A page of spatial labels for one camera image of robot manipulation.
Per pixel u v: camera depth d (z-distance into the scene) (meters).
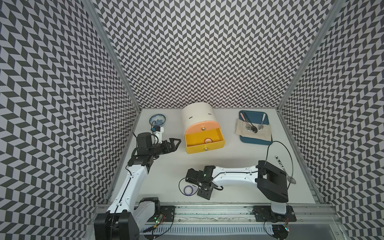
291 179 0.84
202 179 0.58
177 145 0.73
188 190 0.81
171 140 0.71
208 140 0.89
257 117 1.13
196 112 0.87
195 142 0.90
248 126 1.06
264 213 0.73
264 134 1.02
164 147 0.70
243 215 0.74
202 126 0.82
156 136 0.67
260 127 1.05
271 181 0.47
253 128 1.06
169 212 0.74
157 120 1.10
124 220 0.38
